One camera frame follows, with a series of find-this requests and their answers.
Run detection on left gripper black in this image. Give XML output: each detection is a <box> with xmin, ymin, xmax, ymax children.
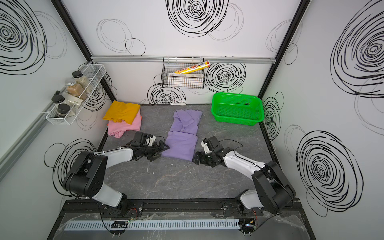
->
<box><xmin>140</xmin><ymin>140</ymin><xmax>170</xmax><ymax>161</ymax></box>

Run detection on purple t-shirt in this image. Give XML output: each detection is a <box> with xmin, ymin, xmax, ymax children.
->
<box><xmin>162</xmin><ymin>110</ymin><xmax>203</xmax><ymax>161</ymax></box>

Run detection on green plastic basket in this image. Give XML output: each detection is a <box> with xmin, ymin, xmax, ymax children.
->
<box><xmin>211</xmin><ymin>93</ymin><xmax>265</xmax><ymax>126</ymax></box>

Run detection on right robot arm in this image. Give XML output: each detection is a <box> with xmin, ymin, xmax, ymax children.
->
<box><xmin>193</xmin><ymin>136</ymin><xmax>296</xmax><ymax>214</ymax></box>

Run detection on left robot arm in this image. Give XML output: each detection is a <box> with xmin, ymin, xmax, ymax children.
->
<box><xmin>62</xmin><ymin>132</ymin><xmax>170</xmax><ymax>216</ymax></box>

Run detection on folded pink t-shirt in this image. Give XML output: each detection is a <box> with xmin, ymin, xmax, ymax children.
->
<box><xmin>108</xmin><ymin>111</ymin><xmax>142</xmax><ymax>139</ymax></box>

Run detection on folded yellow t-shirt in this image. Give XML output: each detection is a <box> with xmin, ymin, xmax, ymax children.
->
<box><xmin>103</xmin><ymin>101</ymin><xmax>141</xmax><ymax>124</ymax></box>

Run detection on spice jar black lid near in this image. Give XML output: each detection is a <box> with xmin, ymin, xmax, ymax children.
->
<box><xmin>55</xmin><ymin>104</ymin><xmax>71</xmax><ymax>118</ymax></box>

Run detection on spice jar black lid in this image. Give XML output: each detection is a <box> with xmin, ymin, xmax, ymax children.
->
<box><xmin>55</xmin><ymin>104</ymin><xmax>71</xmax><ymax>118</ymax></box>
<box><xmin>51</xmin><ymin>95</ymin><xmax>66</xmax><ymax>107</ymax></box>
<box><xmin>72</xmin><ymin>71</ymin><xmax>89</xmax><ymax>89</ymax></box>

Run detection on spice jar tan contents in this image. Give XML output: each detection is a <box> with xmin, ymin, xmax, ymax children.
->
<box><xmin>65</xmin><ymin>79</ymin><xmax>84</xmax><ymax>97</ymax></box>

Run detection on spice jar black lid far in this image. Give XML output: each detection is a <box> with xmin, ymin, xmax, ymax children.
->
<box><xmin>72</xmin><ymin>71</ymin><xmax>89</xmax><ymax>89</ymax></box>

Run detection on yellow foil roll box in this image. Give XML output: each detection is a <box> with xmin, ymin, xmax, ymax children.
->
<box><xmin>174</xmin><ymin>61</ymin><xmax>211</xmax><ymax>74</ymax></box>

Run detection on spice jar black lid middle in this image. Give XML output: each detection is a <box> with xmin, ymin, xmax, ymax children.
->
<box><xmin>51</xmin><ymin>95</ymin><xmax>66</xmax><ymax>107</ymax></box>

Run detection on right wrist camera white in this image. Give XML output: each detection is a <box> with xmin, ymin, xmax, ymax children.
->
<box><xmin>201</xmin><ymin>142</ymin><xmax>212</xmax><ymax>155</ymax></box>

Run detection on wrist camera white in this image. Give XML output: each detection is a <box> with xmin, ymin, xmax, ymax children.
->
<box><xmin>201</xmin><ymin>142</ymin><xmax>212</xmax><ymax>155</ymax></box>
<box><xmin>146</xmin><ymin>136</ymin><xmax>156</xmax><ymax>147</ymax></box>

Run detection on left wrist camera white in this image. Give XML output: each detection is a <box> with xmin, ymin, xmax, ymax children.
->
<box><xmin>146</xmin><ymin>136</ymin><xmax>156</xmax><ymax>147</ymax></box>

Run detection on white slotted cable duct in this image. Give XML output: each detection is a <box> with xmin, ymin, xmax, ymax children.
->
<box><xmin>64</xmin><ymin>219</ymin><xmax>241</xmax><ymax>232</ymax></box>

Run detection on grey box in wire basket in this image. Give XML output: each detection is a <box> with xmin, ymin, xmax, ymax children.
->
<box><xmin>164</xmin><ymin>73</ymin><xmax>205</xmax><ymax>89</ymax></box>

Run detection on white wire spice shelf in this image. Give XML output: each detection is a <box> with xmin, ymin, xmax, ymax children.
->
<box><xmin>46</xmin><ymin>64</ymin><xmax>110</xmax><ymax>130</ymax></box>

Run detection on black wire wall basket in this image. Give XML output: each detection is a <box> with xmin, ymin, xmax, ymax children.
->
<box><xmin>161</xmin><ymin>56</ymin><xmax>205</xmax><ymax>89</ymax></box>

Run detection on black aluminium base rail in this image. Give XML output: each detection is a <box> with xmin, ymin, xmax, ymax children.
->
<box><xmin>60</xmin><ymin>198</ymin><xmax>301</xmax><ymax>218</ymax></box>

